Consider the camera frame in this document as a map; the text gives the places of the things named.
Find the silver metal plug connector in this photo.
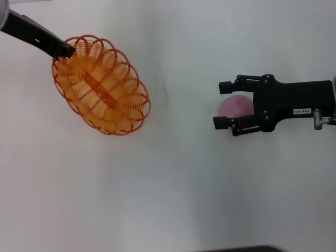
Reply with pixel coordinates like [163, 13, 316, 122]
[313, 108, 336, 131]

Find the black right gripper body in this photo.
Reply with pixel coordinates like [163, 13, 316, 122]
[251, 74, 336, 133]

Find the black robot torso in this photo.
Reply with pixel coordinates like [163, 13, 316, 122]
[203, 245, 286, 252]

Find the pink peach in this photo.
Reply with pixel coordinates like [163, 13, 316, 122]
[215, 94, 255, 122]

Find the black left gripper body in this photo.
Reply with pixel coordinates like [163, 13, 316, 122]
[0, 9, 66, 57]

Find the orange woven plastic basket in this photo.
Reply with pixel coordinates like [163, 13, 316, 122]
[51, 34, 151, 136]

